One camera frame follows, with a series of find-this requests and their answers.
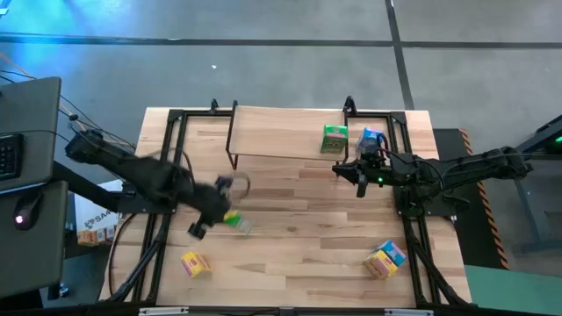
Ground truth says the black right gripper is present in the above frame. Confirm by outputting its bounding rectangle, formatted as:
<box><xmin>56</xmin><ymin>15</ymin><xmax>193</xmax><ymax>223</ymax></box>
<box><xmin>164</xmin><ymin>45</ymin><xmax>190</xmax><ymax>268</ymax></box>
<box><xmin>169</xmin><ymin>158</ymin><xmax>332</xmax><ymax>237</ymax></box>
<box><xmin>331</xmin><ymin>151</ymin><xmax>399</xmax><ymax>185</ymax></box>

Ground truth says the green Apple Jacks cereal box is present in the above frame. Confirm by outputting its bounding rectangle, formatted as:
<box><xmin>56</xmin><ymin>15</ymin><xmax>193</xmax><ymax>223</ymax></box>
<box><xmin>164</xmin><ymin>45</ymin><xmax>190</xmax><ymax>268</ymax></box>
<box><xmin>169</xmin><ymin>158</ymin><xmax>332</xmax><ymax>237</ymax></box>
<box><xmin>222</xmin><ymin>209</ymin><xmax>255</xmax><ymax>236</ymax></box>
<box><xmin>319</xmin><ymin>124</ymin><xmax>349</xmax><ymax>155</ymax></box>

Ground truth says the blue Rice Krispies cereal box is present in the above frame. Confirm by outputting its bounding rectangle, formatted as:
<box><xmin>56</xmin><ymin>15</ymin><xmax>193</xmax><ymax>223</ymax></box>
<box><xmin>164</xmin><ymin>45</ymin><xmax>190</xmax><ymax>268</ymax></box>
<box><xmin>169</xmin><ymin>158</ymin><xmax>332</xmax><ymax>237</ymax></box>
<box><xmin>355</xmin><ymin>126</ymin><xmax>384</xmax><ymax>154</ymax></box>
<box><xmin>374</xmin><ymin>239</ymin><xmax>408</xmax><ymax>268</ymax></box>

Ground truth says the yellow cereal box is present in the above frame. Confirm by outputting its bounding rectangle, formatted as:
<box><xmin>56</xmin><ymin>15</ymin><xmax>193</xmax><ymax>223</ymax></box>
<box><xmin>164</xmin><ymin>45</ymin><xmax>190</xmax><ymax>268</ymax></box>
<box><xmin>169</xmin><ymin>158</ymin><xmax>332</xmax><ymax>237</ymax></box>
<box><xmin>363</xmin><ymin>248</ymin><xmax>399</xmax><ymax>280</ymax></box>
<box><xmin>179</xmin><ymin>250</ymin><xmax>213</xmax><ymax>279</ymax></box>

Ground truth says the wooden shelf with black legs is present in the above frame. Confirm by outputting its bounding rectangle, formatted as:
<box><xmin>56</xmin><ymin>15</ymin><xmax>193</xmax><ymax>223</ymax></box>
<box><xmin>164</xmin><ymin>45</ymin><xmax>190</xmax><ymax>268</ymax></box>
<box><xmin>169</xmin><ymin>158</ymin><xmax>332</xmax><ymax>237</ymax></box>
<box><xmin>225</xmin><ymin>99</ymin><xmax>350</xmax><ymax>171</ymax></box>

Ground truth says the white cardboard box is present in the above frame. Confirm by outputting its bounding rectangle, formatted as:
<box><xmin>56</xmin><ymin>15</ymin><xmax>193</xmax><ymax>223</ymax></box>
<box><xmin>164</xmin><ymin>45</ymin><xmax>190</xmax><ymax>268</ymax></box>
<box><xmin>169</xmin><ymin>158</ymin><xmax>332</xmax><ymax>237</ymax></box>
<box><xmin>73</xmin><ymin>178</ymin><xmax>125</xmax><ymax>233</ymax></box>

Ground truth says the black mat with hazard stripes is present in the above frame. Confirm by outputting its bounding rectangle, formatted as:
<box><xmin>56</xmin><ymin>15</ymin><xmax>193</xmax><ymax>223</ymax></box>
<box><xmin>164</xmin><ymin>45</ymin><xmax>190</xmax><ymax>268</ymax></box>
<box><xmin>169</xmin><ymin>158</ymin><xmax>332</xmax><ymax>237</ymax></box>
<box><xmin>432</xmin><ymin>127</ymin><xmax>511</xmax><ymax>270</ymax></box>

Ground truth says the black computer mouse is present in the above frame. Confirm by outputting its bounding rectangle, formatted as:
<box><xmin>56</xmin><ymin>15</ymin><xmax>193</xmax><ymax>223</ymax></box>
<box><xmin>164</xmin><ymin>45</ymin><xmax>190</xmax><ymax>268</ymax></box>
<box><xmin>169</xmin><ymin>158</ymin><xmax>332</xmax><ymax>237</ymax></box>
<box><xmin>13</xmin><ymin>191</ymin><xmax>44</xmax><ymax>232</ymax></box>

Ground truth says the black box with green light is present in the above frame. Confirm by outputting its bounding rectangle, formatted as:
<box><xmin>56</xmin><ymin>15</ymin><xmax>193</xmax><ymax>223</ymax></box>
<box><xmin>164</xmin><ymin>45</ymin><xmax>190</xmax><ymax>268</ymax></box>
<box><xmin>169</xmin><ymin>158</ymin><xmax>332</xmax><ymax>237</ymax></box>
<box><xmin>520</xmin><ymin>113</ymin><xmax>562</xmax><ymax>154</ymax></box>

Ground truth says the green floor mat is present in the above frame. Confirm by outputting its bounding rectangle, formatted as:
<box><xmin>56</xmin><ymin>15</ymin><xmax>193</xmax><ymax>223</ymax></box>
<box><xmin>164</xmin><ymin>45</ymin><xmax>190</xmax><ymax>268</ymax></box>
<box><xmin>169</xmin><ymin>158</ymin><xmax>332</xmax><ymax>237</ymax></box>
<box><xmin>464</xmin><ymin>262</ymin><xmax>562</xmax><ymax>316</ymax></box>

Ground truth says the black keyboard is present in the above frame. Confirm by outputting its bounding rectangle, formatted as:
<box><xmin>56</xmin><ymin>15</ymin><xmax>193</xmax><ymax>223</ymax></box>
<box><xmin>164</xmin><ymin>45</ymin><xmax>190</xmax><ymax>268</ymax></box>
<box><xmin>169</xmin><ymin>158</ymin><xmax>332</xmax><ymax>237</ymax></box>
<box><xmin>0</xmin><ymin>133</ymin><xmax>25</xmax><ymax>182</ymax></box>

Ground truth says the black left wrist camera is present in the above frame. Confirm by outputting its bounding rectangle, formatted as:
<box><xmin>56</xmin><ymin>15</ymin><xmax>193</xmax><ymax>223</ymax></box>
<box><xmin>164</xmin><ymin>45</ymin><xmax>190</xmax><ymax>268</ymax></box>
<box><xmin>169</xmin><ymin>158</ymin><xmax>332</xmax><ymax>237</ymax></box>
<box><xmin>187</xmin><ymin>221</ymin><xmax>208</xmax><ymax>241</ymax></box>

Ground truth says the black metal table frame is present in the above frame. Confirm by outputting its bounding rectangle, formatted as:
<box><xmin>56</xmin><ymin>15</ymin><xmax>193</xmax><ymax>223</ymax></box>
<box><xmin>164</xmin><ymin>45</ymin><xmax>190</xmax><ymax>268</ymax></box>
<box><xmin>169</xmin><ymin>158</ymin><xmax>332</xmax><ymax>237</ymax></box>
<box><xmin>99</xmin><ymin>97</ymin><xmax>473</xmax><ymax>308</ymax></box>

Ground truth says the brown cable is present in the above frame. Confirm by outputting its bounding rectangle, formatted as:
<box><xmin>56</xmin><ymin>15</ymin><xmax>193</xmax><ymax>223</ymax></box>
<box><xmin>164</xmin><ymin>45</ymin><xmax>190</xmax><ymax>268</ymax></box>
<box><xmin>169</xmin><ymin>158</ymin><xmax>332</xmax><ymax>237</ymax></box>
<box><xmin>107</xmin><ymin>212</ymin><xmax>138</xmax><ymax>299</ymax></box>

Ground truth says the silver aluminium bracket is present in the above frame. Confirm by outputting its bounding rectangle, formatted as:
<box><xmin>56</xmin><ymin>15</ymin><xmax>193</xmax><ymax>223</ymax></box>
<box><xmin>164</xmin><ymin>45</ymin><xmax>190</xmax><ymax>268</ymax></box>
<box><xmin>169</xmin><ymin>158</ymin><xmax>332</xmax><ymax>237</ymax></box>
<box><xmin>139</xmin><ymin>306</ymin><xmax>190</xmax><ymax>316</ymax></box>
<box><xmin>385</xmin><ymin>308</ymin><xmax>435</xmax><ymax>316</ymax></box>

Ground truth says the black cable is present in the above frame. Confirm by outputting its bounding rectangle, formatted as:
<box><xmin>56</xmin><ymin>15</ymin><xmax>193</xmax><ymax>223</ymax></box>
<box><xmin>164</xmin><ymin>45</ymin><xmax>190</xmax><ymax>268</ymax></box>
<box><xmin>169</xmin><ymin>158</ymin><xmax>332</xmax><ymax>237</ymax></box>
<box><xmin>0</xmin><ymin>69</ymin><xmax>138</xmax><ymax>153</ymax></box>

